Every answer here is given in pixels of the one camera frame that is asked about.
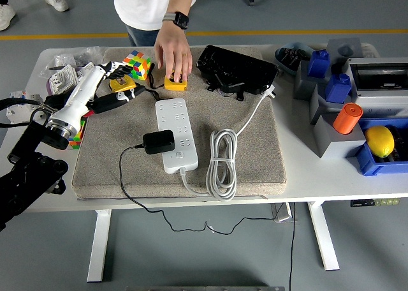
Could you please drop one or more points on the blue bottle-shaped block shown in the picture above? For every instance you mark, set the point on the blue bottle-shaped block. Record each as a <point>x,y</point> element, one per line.
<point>338,88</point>
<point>318,64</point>

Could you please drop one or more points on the grey block holder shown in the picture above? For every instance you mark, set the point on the grey block holder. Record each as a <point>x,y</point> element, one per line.
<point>338,149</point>
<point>303,86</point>
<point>315,112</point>

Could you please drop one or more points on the white power strip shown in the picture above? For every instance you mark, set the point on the white power strip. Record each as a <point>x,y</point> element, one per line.
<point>181,163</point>

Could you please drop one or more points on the black glossy pouch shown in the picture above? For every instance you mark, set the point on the black glossy pouch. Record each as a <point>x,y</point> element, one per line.
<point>236,67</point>

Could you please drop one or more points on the blue-grey bowl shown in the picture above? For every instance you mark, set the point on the blue-grey bowl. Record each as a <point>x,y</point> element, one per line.
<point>278,57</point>

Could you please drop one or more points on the beige fabric item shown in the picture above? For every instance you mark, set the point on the beige fabric item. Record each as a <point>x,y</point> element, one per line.
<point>371,50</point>

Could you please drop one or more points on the white table leg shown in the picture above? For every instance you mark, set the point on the white table leg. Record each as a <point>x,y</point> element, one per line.
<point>99,246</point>
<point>323,240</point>

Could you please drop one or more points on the person's left hand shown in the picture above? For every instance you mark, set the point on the person's left hand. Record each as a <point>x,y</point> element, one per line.
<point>172,48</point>

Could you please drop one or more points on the yellow lemon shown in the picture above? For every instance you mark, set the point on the yellow lemon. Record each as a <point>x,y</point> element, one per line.
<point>379,141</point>

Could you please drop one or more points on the blue plastic bin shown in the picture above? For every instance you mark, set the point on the blue plastic bin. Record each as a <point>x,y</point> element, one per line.
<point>369,166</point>

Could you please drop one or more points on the silver metal box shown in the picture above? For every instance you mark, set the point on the silver metal box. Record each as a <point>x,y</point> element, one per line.
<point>282,213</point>

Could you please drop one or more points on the black plug adapter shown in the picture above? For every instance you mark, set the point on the black plug adapter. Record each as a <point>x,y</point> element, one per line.
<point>158,141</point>

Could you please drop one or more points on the grey electrical distribution box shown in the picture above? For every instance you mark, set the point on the grey electrical distribution box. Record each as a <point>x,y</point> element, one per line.
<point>376,99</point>

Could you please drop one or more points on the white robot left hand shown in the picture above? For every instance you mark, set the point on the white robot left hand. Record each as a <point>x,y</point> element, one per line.
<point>83,93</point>

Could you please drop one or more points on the yellow tape measure marked five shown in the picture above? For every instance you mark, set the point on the yellow tape measure marked five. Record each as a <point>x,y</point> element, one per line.
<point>175,85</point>

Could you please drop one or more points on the black table control panel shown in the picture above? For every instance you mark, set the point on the black table control panel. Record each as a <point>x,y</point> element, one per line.
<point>374,202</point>

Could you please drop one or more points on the black ribbed item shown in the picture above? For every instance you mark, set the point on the black ribbed item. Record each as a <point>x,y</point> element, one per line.
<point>401,144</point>

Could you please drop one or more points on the dark small parts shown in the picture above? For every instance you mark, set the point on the dark small parts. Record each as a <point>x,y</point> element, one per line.
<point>290,59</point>

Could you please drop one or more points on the white wall socket panel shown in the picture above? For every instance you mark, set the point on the white wall socket panel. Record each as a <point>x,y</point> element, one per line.
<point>81,71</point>
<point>63,77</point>

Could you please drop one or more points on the yellow tape measure pictured label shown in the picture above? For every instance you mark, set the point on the yellow tape measure pictured label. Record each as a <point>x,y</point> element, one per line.
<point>122,85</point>

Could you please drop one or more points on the clear plastic bag of parts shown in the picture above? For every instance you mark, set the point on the clear plastic bag of parts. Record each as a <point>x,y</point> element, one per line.
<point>63,58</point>

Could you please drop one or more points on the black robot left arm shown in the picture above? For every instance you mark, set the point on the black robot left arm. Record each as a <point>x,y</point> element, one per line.
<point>22,163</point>

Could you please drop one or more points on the white circuit breaker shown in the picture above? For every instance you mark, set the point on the white circuit breaker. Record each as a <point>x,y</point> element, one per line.
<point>16,112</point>

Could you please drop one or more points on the orange cylinder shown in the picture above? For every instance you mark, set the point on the orange cylinder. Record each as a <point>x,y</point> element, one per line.
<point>345,118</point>

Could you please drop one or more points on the large colourful puzzle cube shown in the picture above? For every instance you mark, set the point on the large colourful puzzle cube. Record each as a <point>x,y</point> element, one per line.
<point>138,67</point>

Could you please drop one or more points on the grey-brown mat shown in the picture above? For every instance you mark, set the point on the grey-brown mat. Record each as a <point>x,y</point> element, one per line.
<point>248,150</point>

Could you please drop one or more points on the small colourful puzzle cube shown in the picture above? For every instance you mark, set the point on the small colourful puzzle cube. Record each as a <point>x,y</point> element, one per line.
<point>76,139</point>

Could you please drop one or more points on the black smartwatch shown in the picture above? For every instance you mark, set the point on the black smartwatch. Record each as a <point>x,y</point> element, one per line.
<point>178,19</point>

